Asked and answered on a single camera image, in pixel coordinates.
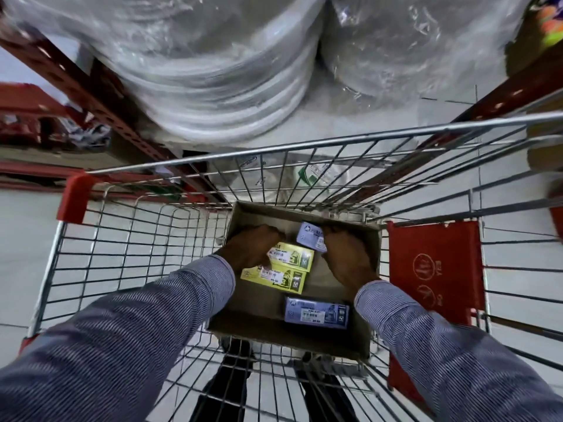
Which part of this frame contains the person's left hand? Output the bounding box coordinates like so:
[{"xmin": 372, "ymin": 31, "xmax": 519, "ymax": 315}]
[{"xmin": 215, "ymin": 225, "xmax": 287, "ymax": 278}]

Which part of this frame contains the person's right hand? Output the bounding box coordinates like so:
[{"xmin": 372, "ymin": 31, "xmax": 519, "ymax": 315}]
[{"xmin": 322, "ymin": 227, "xmax": 382, "ymax": 297}]

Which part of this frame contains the small purple packet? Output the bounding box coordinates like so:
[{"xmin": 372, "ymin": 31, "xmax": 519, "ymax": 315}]
[{"xmin": 296, "ymin": 222, "xmax": 329, "ymax": 253}]

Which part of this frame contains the yellow packet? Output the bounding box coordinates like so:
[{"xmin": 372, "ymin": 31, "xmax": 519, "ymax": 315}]
[
  {"xmin": 240, "ymin": 263, "xmax": 308, "ymax": 296},
  {"xmin": 268, "ymin": 241, "xmax": 316, "ymax": 273}
]

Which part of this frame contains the person's right forearm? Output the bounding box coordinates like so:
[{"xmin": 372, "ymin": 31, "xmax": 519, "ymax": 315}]
[{"xmin": 354, "ymin": 280, "xmax": 563, "ymax": 422}]

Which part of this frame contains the person's left forearm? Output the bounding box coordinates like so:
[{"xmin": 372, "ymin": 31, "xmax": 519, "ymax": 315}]
[{"xmin": 0, "ymin": 254, "xmax": 237, "ymax": 422}]

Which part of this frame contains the brown cardboard box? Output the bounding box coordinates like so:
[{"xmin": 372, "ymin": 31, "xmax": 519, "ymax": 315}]
[{"xmin": 207, "ymin": 201, "xmax": 382, "ymax": 362}]

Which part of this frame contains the long purple packet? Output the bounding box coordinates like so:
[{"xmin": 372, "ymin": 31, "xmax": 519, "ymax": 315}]
[{"xmin": 284, "ymin": 295, "xmax": 351, "ymax": 330}]

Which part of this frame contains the clear bag with green label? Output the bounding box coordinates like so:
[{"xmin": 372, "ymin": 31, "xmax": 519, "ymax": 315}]
[{"xmin": 264, "ymin": 154, "xmax": 352, "ymax": 203}]

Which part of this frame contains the red cart seat flap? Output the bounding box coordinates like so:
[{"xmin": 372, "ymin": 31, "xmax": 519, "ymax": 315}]
[{"xmin": 386, "ymin": 220, "xmax": 487, "ymax": 414}]

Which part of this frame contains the person's right leg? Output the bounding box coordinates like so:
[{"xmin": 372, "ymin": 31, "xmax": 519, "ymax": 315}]
[{"xmin": 292, "ymin": 353, "xmax": 362, "ymax": 422}]

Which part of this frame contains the person's leg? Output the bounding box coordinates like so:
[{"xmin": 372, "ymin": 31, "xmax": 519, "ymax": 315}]
[
  {"xmin": 292, "ymin": 353, "xmax": 362, "ymax": 422},
  {"xmin": 189, "ymin": 338, "xmax": 261, "ymax": 422}
]

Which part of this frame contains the person's left leg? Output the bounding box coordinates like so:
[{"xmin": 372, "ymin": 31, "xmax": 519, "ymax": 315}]
[{"xmin": 189, "ymin": 338, "xmax": 261, "ymax": 422}]

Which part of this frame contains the plastic-wrapped stack of white plates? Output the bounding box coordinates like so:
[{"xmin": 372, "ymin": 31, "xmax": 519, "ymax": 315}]
[{"xmin": 6, "ymin": 0, "xmax": 328, "ymax": 146}]

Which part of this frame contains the red cart corner bumper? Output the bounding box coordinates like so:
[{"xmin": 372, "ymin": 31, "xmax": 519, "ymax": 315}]
[{"xmin": 56, "ymin": 173, "xmax": 96, "ymax": 225}]

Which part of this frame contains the red-brown metal shelf rack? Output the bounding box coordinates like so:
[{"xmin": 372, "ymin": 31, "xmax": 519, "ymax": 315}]
[{"xmin": 0, "ymin": 13, "xmax": 563, "ymax": 207}]

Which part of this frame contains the plastic-wrapped stack of grey plates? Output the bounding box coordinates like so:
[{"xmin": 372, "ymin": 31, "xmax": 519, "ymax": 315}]
[{"xmin": 320, "ymin": 0, "xmax": 534, "ymax": 103}]

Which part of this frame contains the brown carton on shelf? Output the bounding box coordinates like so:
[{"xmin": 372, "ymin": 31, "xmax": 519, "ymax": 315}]
[{"xmin": 505, "ymin": 22, "xmax": 563, "ymax": 173}]

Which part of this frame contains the red background shelf with goods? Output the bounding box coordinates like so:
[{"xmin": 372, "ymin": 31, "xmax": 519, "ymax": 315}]
[{"xmin": 0, "ymin": 82, "xmax": 111, "ymax": 151}]

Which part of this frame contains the colourful orange green package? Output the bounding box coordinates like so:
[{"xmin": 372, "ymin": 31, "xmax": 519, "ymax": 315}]
[{"xmin": 536, "ymin": 0, "xmax": 563, "ymax": 36}]

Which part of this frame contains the metal wire shopping cart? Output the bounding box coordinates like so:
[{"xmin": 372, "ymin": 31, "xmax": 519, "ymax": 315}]
[{"xmin": 18, "ymin": 112, "xmax": 563, "ymax": 422}]

